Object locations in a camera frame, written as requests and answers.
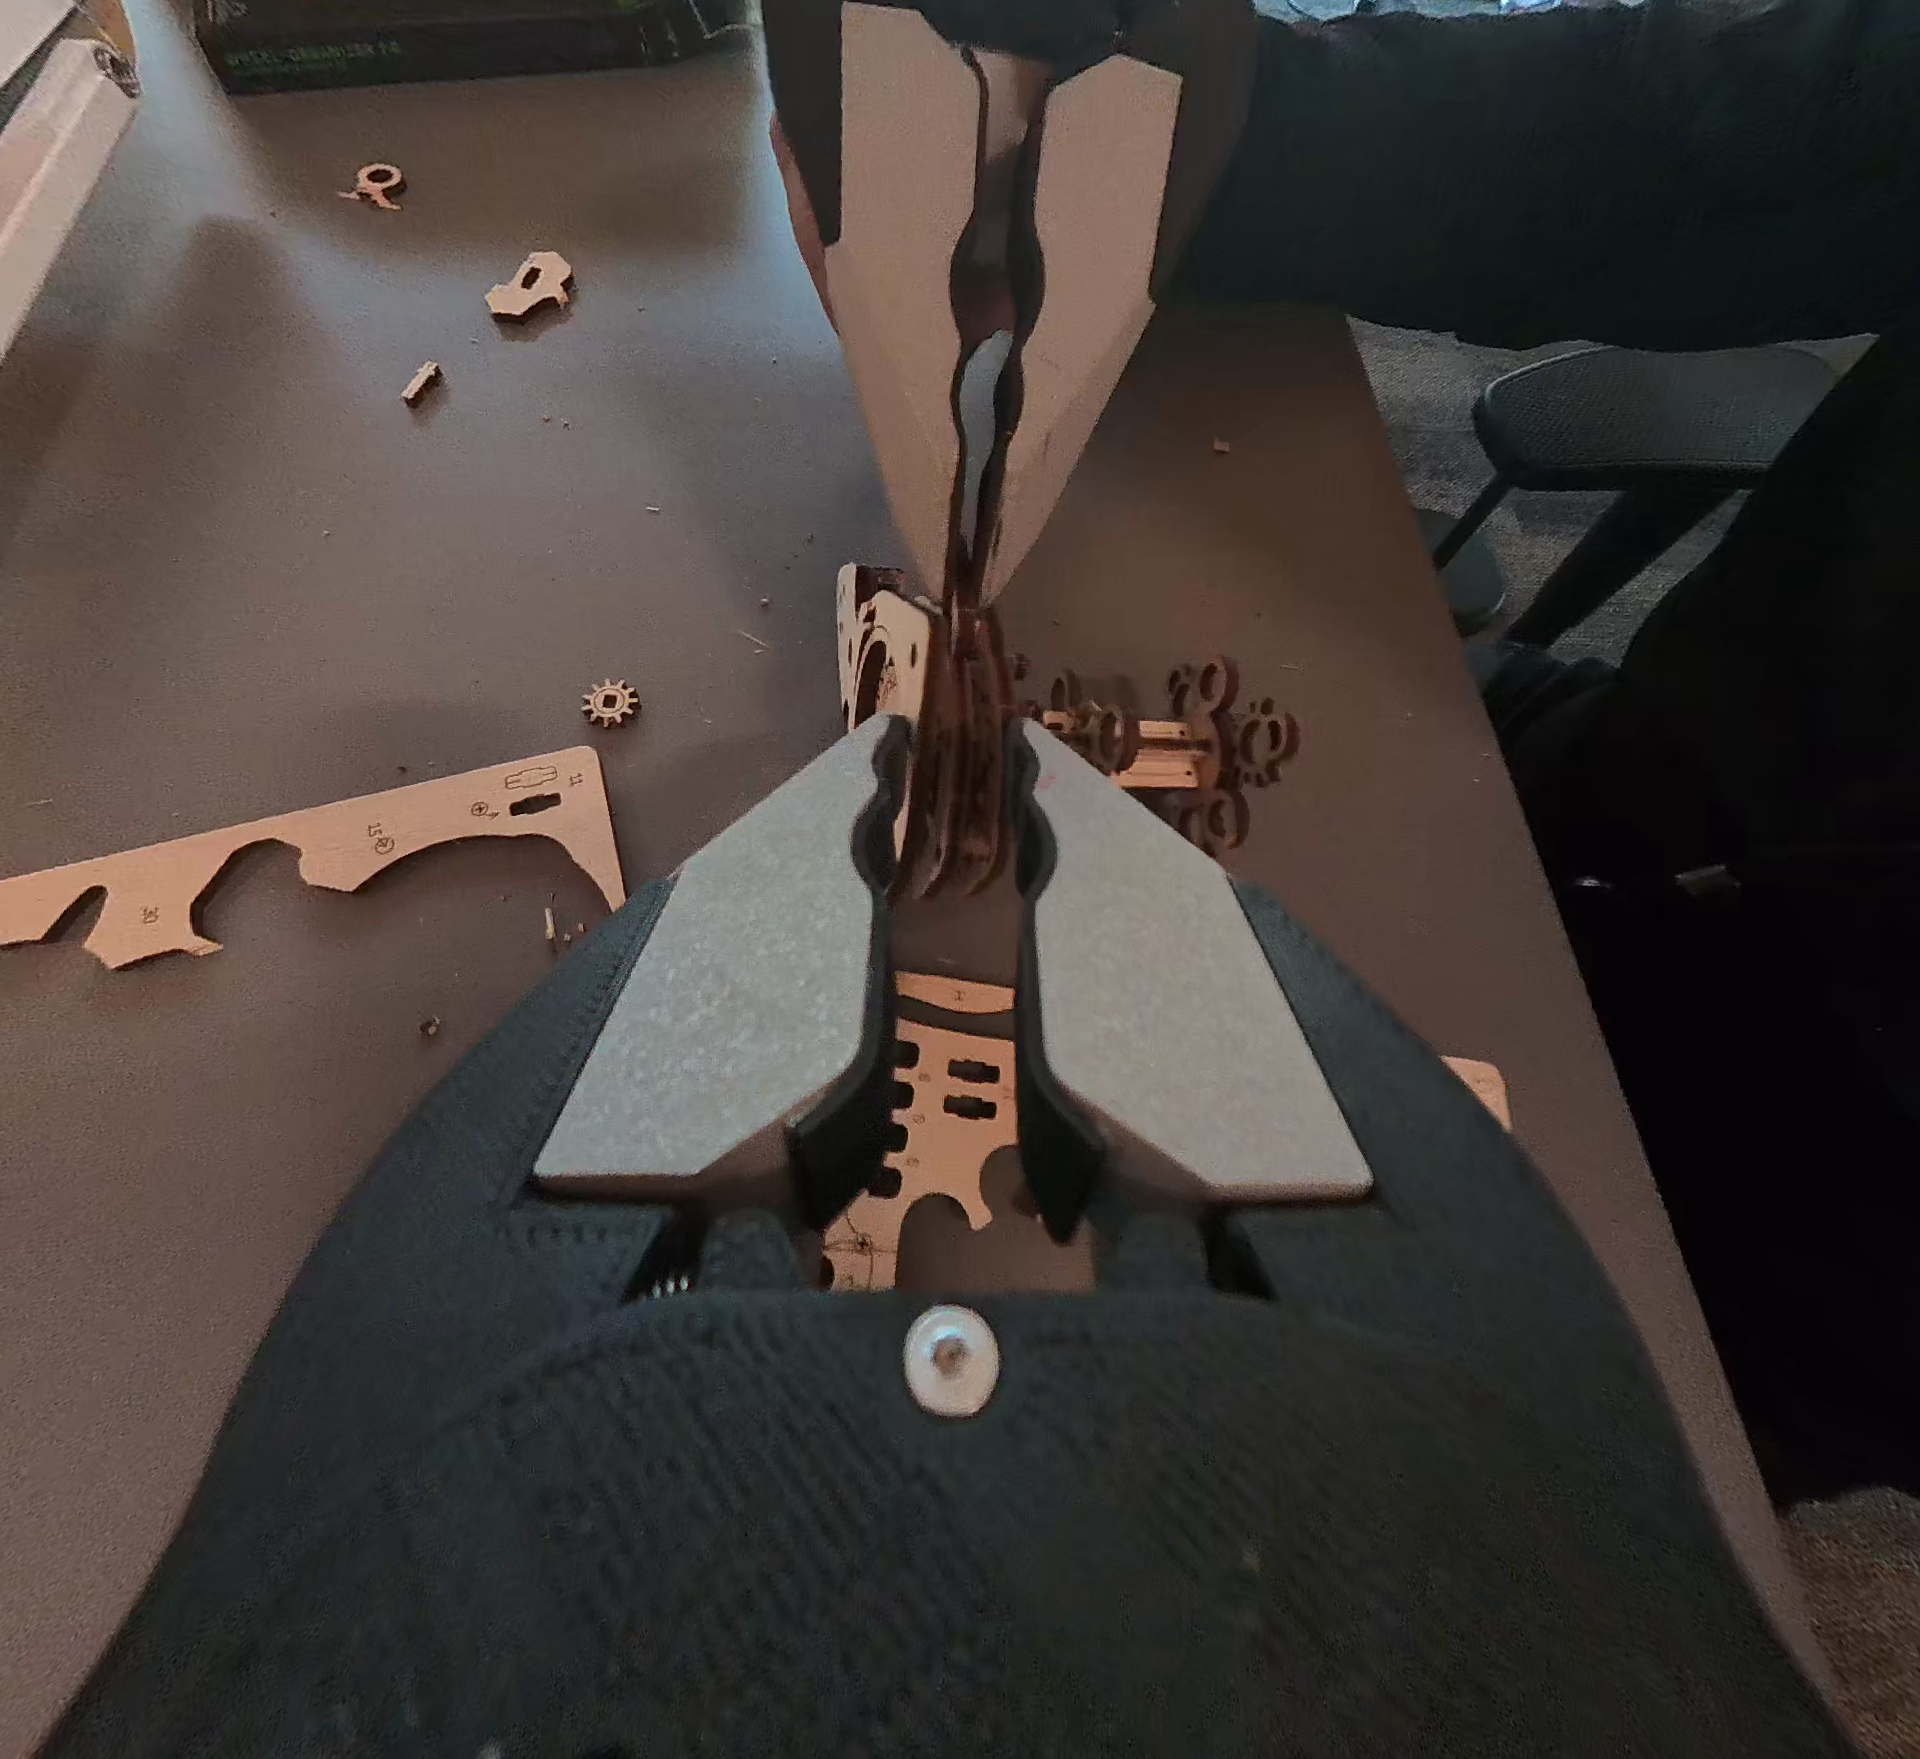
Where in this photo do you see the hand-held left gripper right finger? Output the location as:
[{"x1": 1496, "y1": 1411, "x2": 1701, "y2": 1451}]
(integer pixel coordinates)
[{"x1": 1011, "y1": 719, "x2": 1380, "y2": 1245}]

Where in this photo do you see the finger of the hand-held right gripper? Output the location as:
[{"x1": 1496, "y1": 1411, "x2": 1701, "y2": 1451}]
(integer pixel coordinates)
[
  {"x1": 971, "y1": 50, "x2": 1190, "y2": 603},
  {"x1": 828, "y1": 0, "x2": 1000, "y2": 597}
]

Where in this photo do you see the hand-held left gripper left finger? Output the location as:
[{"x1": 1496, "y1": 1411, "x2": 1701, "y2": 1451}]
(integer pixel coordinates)
[{"x1": 527, "y1": 713, "x2": 914, "y2": 1233}]

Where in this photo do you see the cut-out plywood sheet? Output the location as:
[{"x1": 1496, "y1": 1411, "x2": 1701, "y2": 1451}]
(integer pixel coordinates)
[{"x1": 813, "y1": 967, "x2": 1512, "y2": 1293}]

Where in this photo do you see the round wooden gear model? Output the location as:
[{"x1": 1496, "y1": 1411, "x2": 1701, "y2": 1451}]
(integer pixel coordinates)
[{"x1": 831, "y1": 559, "x2": 1055, "y2": 909}]

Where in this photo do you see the person's right forearm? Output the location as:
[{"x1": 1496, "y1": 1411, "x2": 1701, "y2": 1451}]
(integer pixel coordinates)
[{"x1": 1175, "y1": 0, "x2": 1920, "y2": 354}]

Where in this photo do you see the person's right hand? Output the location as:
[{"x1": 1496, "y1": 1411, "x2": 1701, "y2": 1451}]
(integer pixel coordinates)
[{"x1": 768, "y1": 116, "x2": 839, "y2": 332}]

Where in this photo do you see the wooden gear axle assembly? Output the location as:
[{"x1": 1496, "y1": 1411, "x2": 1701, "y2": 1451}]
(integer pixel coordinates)
[{"x1": 1024, "y1": 653, "x2": 1302, "y2": 857}]

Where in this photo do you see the broken plywood sheet fragment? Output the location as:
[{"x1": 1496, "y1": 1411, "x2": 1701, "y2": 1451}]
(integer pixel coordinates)
[{"x1": 0, "y1": 743, "x2": 629, "y2": 969}]

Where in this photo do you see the small keyhole wooden piece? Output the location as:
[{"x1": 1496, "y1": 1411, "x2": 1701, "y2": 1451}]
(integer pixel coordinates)
[{"x1": 486, "y1": 246, "x2": 582, "y2": 328}]

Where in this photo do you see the black chair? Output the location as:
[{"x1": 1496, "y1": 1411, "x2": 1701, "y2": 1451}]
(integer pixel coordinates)
[{"x1": 1413, "y1": 338, "x2": 1879, "y2": 639}]

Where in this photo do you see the person's dark clothed body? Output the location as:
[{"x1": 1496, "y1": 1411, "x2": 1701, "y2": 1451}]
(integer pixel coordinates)
[{"x1": 1466, "y1": 290, "x2": 1920, "y2": 1509}]

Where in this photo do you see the white page holder bar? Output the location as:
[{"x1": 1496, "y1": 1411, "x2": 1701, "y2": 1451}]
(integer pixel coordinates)
[{"x1": 0, "y1": 46, "x2": 146, "y2": 354}]

